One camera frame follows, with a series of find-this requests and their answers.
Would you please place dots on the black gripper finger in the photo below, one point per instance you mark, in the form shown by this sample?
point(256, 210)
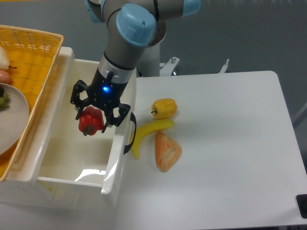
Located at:
point(111, 120)
point(79, 87)

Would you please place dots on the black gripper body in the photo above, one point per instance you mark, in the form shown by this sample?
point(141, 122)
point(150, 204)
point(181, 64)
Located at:
point(105, 94)

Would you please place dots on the red bell pepper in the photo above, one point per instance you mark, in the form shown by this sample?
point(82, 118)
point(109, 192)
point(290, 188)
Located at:
point(91, 121)

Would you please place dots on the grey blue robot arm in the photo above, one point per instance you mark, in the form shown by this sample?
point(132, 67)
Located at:
point(131, 26)

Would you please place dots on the yellow bell pepper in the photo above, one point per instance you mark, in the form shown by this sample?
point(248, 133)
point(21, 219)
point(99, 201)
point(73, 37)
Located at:
point(163, 108)

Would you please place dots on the white open upper drawer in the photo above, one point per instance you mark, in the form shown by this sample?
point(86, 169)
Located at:
point(73, 159)

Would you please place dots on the yellow banana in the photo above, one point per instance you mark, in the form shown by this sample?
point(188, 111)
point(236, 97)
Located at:
point(149, 128)

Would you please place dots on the yellow woven basket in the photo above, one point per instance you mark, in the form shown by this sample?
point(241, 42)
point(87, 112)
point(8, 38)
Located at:
point(34, 52)

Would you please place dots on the orange bread piece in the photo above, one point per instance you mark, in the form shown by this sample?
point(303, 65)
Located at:
point(167, 151)

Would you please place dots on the grey plate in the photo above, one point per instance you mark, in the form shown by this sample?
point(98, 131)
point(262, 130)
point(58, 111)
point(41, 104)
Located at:
point(13, 119)

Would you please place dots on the pink sausage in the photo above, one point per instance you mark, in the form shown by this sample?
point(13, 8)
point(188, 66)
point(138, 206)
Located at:
point(5, 77)

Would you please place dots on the green grapes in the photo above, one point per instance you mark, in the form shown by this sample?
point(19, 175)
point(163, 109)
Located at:
point(4, 101)

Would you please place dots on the white pear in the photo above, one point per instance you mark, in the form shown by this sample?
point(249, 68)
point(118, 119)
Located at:
point(5, 63)

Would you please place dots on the black corner object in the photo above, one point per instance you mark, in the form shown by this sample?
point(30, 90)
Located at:
point(302, 204)

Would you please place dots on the black drawer handle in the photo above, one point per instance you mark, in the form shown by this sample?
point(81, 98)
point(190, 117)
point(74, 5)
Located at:
point(128, 147)

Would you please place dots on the white table bracket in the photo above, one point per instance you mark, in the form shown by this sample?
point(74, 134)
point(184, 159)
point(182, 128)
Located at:
point(224, 67)

